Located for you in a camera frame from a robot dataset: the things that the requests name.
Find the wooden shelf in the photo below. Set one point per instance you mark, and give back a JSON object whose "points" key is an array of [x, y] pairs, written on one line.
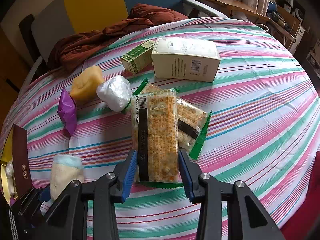
{"points": [[230, 3]]}

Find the grey yellow blue headboard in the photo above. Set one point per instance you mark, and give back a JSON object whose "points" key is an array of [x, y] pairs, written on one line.
{"points": [[95, 7]]}

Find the red cloth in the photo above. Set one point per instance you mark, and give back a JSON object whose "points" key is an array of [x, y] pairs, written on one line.
{"points": [[310, 200]]}

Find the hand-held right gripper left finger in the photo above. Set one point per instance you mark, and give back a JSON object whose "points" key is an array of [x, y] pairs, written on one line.
{"points": [[128, 177]]}

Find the gold cardboard box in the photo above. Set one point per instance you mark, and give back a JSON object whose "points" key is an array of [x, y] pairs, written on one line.
{"points": [[21, 155]]}

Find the brown blanket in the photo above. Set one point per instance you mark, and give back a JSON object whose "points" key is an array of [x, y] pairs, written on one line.
{"points": [[100, 37]]}

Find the rice cracker packet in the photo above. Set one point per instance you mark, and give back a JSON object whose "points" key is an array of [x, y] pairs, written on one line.
{"points": [[157, 135], [191, 127]]}

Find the yellow sponge cake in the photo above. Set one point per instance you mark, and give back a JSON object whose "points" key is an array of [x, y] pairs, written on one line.
{"points": [[86, 83]]}

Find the small green box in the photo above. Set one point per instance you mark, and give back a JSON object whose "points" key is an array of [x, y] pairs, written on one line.
{"points": [[136, 57]]}

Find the white and blue sock roll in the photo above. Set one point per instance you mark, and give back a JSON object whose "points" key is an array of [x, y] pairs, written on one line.
{"points": [[66, 173]]}

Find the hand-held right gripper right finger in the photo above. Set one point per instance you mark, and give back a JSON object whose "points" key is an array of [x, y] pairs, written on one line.
{"points": [[186, 177]]}

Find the purple snack packet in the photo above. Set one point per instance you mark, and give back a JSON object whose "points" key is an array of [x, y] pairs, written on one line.
{"points": [[67, 110]]}

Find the cream carton box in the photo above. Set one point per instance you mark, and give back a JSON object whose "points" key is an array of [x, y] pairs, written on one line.
{"points": [[185, 60]]}

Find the wooden wardrobe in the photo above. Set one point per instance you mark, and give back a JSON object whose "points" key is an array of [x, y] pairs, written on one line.
{"points": [[10, 65]]}

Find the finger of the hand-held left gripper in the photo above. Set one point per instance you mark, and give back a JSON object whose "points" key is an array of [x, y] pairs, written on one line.
{"points": [[43, 193]]}

